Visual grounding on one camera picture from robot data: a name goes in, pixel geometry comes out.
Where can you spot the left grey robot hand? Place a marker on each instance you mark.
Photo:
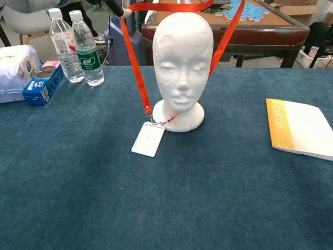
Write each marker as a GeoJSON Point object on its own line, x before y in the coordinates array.
{"type": "Point", "coordinates": [115, 7]}

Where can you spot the white ID badge holder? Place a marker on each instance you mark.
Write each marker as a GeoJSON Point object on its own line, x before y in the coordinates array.
{"type": "Point", "coordinates": [147, 140]}

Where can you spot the white foam mannequin head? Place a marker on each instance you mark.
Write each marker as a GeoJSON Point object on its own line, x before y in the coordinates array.
{"type": "Point", "coordinates": [182, 52]}

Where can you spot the blue grey machine base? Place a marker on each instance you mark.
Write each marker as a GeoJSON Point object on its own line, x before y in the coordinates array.
{"type": "Point", "coordinates": [114, 39]}

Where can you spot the seated person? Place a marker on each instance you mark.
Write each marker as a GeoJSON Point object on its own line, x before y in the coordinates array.
{"type": "Point", "coordinates": [80, 13]}

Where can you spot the white cloth bundle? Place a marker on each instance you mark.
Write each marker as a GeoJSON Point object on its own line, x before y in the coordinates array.
{"type": "Point", "coordinates": [152, 15]}

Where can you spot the water bottle green label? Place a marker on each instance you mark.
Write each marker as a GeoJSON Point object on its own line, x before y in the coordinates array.
{"type": "Point", "coordinates": [89, 62]}

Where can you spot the water bottle red label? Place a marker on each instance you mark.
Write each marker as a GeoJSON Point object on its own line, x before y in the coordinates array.
{"type": "Point", "coordinates": [65, 65]}

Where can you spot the small pink box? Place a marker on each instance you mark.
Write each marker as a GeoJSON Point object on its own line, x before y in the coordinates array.
{"type": "Point", "coordinates": [52, 63]}

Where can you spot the white chair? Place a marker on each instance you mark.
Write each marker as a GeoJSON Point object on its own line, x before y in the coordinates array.
{"type": "Point", "coordinates": [23, 18]}

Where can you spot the black round disc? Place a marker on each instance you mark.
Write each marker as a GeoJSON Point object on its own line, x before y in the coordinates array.
{"type": "Point", "coordinates": [216, 7]}

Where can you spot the blue cookie box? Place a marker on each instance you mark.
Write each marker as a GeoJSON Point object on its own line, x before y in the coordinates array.
{"type": "Point", "coordinates": [39, 88]}

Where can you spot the white plastic tissue pack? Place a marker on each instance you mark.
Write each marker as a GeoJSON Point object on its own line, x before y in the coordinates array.
{"type": "Point", "coordinates": [10, 73]}

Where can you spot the brown mahjong table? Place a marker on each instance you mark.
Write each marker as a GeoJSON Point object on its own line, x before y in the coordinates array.
{"type": "Point", "coordinates": [247, 34]}

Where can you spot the pile of blue mahjong tiles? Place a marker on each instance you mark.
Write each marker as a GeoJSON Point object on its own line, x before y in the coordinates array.
{"type": "Point", "coordinates": [252, 10]}

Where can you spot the brown cardboard box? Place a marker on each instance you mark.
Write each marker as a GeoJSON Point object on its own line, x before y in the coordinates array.
{"type": "Point", "coordinates": [296, 10]}

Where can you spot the black chair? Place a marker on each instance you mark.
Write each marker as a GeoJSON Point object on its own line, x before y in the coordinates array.
{"type": "Point", "coordinates": [317, 34]}

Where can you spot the blue velvet tablecloth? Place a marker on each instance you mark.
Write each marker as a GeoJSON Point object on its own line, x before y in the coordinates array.
{"type": "Point", "coordinates": [78, 208]}

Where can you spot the white storage basket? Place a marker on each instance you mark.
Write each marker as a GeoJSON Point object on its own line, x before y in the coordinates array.
{"type": "Point", "coordinates": [325, 62]}

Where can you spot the yellow and white book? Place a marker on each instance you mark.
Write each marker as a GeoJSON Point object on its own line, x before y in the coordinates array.
{"type": "Point", "coordinates": [304, 125]}

